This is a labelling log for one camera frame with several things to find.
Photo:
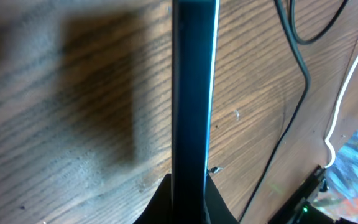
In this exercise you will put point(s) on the blue Samsung smartphone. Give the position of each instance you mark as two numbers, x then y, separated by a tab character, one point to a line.
194	36

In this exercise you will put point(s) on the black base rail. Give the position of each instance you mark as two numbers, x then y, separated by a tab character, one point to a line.
305	193

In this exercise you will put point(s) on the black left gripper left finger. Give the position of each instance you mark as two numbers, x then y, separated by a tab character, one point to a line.
159	208

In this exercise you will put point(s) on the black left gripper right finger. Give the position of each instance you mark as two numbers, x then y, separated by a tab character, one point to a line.
216	208

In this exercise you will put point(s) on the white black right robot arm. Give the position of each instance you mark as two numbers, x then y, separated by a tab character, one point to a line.
308	214

